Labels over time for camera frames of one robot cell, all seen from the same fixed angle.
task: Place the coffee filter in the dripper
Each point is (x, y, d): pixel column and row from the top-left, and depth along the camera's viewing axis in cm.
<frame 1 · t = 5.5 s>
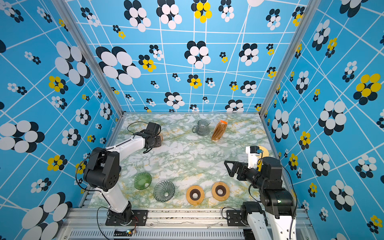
left hand: (157, 141, 97), fingers open
right hand: (233, 163, 67), fingers open
grey glass carafe: (202, 128, 104), point 7 cm above the table
green glass dripper: (142, 180, 85), point 3 cm above the table
grey glass dripper: (164, 191, 82), point 2 cm above the table
left wooden dripper ring: (192, 189, 82), point 2 cm above the table
right wooden dripper ring: (220, 191, 84), on the table

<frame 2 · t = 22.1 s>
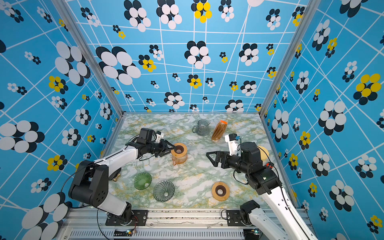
left hand: (174, 148, 86), fingers open
right hand: (213, 154, 68), fingers open
left wooden dripper ring: (180, 150, 91), point 9 cm above the table
amber glass carafe: (176, 160, 93), point 3 cm above the table
the other named things where they were.

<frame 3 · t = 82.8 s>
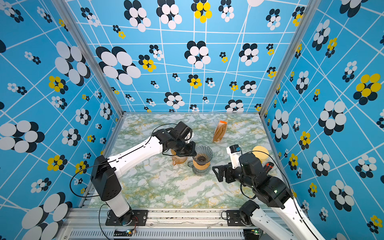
left hand: (198, 154, 78), fingers closed
right hand: (221, 166, 68), fingers open
grey glass carafe: (197, 171, 86), point 5 cm above the table
grey glass dripper: (204, 154, 82), point 15 cm above the table
right wooden dripper ring: (201, 167, 82), point 11 cm above the table
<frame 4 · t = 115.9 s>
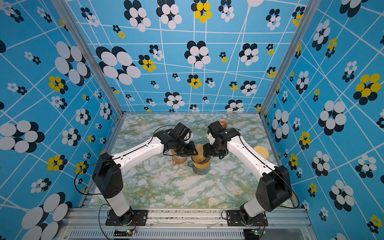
left hand: (198, 153, 80), fingers open
right hand: (209, 153, 82), fingers open
brown paper filter: (200, 158, 84), point 12 cm above the table
